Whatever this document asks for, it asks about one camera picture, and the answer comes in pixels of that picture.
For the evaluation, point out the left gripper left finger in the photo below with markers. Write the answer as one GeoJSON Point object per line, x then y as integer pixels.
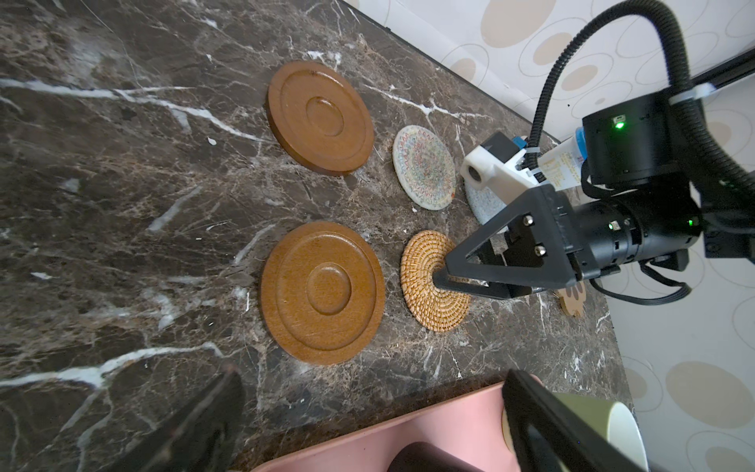
{"type": "Point", "coordinates": [201, 436]}

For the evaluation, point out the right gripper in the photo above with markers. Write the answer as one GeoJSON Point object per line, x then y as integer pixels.
{"type": "Point", "coordinates": [541, 242]}

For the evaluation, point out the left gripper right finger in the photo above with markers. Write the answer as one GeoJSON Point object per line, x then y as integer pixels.
{"type": "Point", "coordinates": [548, 436]}

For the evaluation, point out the blue-grey woven coaster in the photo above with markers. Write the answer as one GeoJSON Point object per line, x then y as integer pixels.
{"type": "Point", "coordinates": [484, 204]}

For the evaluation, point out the rattan coaster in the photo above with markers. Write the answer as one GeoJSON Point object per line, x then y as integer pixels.
{"type": "Point", "coordinates": [435, 309]}

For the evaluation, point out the white woven coaster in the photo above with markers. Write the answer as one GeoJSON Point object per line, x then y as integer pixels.
{"type": "Point", "coordinates": [424, 167]}

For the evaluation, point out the dark wooden coaster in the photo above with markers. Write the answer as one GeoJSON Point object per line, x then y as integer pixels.
{"type": "Point", "coordinates": [319, 119]}

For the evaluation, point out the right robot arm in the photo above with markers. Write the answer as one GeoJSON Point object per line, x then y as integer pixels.
{"type": "Point", "coordinates": [657, 184]}

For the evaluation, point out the paw-shaped wooden coaster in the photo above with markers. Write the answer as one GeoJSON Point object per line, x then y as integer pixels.
{"type": "Point", "coordinates": [572, 300]}

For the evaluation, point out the white cup blue lid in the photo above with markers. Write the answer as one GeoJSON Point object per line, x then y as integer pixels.
{"type": "Point", "coordinates": [562, 165]}

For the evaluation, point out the green mug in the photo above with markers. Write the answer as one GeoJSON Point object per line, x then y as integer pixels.
{"type": "Point", "coordinates": [610, 419]}

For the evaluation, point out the pink tray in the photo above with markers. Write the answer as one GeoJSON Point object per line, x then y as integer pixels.
{"type": "Point", "coordinates": [469, 427]}

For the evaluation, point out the black mug middle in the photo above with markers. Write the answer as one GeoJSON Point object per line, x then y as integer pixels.
{"type": "Point", "coordinates": [425, 457]}

